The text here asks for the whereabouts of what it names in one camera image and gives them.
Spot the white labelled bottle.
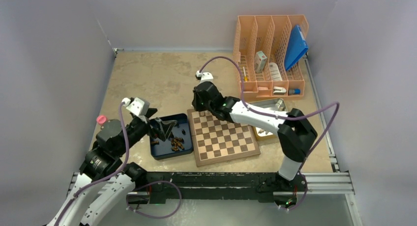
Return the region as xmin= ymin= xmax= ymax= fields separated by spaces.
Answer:
xmin=268 ymin=62 xmax=283 ymax=81

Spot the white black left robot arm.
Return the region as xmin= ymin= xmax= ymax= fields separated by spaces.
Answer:
xmin=48 ymin=107 xmax=177 ymax=226

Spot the orange white pen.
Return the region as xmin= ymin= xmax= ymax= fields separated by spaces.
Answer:
xmin=242 ymin=66 xmax=248 ymax=82

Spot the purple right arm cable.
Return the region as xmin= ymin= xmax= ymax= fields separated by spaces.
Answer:
xmin=199 ymin=56 xmax=340 ymax=173

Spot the white stapler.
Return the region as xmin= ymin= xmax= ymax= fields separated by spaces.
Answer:
xmin=272 ymin=86 xmax=287 ymax=95

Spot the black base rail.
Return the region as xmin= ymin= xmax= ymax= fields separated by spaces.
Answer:
xmin=133 ymin=171 xmax=307 ymax=204

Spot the blue folder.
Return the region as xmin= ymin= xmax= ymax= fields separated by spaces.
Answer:
xmin=284 ymin=25 xmax=309 ymax=71

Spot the dark chess pieces pile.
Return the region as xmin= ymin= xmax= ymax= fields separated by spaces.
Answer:
xmin=171 ymin=137 xmax=185 ymax=152

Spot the yellow rimmed metal tray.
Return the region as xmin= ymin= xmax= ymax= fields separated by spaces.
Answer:
xmin=250 ymin=98 xmax=288 ymax=141

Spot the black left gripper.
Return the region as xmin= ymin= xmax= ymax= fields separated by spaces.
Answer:
xmin=116 ymin=107 xmax=176 ymax=155

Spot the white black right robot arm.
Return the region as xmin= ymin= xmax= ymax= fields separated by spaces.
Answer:
xmin=192 ymin=82 xmax=318 ymax=190

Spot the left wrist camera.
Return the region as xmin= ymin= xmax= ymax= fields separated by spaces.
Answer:
xmin=122 ymin=97 xmax=150 ymax=117

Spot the wooden chess board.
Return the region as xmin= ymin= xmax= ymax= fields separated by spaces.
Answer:
xmin=187 ymin=109 xmax=261 ymax=167

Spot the pink capped bottle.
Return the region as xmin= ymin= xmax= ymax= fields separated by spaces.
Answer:
xmin=96 ymin=115 xmax=108 ymax=126

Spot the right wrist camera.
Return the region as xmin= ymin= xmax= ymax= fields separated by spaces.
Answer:
xmin=195 ymin=71 xmax=214 ymax=83

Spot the blue grey small cylinder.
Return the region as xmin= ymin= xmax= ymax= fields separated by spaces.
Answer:
xmin=288 ymin=88 xmax=301 ymax=96

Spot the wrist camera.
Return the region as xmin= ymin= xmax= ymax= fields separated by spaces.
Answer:
xmin=122 ymin=97 xmax=150 ymax=117
xmin=195 ymin=71 xmax=214 ymax=83

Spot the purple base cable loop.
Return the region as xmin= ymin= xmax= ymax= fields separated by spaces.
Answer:
xmin=125 ymin=179 xmax=181 ymax=219

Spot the light chess pieces pile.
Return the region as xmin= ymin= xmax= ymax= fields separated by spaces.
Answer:
xmin=258 ymin=129 xmax=269 ymax=135

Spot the orange plastic file organizer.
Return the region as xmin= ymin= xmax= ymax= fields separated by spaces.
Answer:
xmin=233 ymin=15 xmax=309 ymax=102

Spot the white green small box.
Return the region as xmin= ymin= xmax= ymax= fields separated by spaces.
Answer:
xmin=254 ymin=51 xmax=268 ymax=73

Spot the dark blue plastic tray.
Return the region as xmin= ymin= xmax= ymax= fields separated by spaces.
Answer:
xmin=149 ymin=113 xmax=194 ymax=160

